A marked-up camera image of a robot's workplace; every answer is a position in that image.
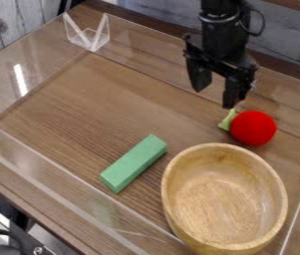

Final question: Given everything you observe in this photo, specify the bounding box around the green rectangular block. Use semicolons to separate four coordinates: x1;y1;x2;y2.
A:
100;134;167;193

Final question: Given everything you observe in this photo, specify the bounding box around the wooden oval bowl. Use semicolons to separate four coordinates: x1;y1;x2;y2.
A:
161;142;288;255

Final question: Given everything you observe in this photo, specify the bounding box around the red plush fruit green leaf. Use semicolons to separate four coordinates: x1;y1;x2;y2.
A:
218;110;278;146

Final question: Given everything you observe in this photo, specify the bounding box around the black metal frame bracket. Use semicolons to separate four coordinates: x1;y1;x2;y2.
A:
9;211;57;255

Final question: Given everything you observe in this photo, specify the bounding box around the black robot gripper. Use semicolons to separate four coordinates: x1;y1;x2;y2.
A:
184;16;258;110

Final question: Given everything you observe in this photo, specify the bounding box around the clear acrylic tray enclosure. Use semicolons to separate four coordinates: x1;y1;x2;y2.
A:
0;7;300;255

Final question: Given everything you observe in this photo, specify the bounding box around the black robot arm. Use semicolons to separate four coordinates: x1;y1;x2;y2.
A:
183;0;266;110

